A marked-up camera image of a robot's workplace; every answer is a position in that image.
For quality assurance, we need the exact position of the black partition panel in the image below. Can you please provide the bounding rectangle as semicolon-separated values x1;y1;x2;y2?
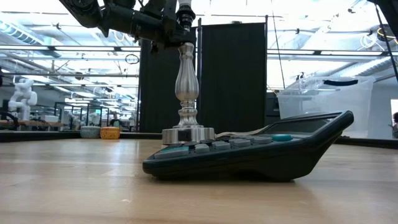
139;39;198;134
198;22;269;135

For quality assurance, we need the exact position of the clear plastic storage bin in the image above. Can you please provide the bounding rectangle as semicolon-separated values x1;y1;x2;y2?
276;76;376;140

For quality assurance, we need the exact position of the silver table lamp base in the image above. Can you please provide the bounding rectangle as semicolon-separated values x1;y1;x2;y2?
161;4;216;146

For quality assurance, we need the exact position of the black desk calculator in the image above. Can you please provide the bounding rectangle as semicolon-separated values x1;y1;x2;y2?
142;111;355;183

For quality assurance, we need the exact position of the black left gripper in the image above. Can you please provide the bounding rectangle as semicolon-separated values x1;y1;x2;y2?
133;0;198;54

